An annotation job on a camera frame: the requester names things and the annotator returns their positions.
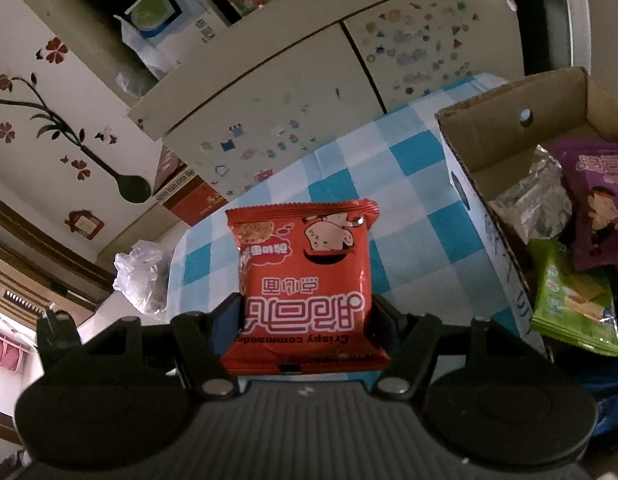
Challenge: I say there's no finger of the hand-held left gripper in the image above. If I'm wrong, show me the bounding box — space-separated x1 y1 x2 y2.
36 305 84 361

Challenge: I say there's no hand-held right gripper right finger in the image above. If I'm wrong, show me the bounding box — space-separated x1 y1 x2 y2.
373 296 542 400

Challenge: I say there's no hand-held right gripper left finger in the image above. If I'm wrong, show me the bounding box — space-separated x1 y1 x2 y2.
64 292 241 402

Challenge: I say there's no red snack packet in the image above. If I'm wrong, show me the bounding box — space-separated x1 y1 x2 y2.
224 199 390 375

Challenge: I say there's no green snack packet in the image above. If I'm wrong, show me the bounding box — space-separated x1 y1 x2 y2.
529 239 618 357

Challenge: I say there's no silver snack packet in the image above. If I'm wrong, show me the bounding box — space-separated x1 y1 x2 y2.
489 145 572 243

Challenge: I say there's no purple snack packet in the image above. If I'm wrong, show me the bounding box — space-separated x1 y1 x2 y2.
552 139 618 272

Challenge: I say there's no pink cloth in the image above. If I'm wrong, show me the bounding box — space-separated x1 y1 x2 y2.
0 327 27 373

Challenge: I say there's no crumpled clear plastic bag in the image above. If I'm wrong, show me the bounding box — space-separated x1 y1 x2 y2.
113 240 170 315

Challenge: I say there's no red-brown cardboard box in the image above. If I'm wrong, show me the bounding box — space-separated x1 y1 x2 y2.
154 145 230 226

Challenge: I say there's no cream cabinet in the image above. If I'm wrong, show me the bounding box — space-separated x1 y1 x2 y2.
0 0 520 196

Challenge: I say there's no white and blue box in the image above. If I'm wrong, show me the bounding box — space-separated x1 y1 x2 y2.
114 0 230 76

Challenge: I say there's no red house wall sticker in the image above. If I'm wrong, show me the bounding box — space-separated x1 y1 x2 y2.
64 210 104 236

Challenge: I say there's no plant vase wall sticker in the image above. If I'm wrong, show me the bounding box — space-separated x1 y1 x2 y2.
0 20 155 206

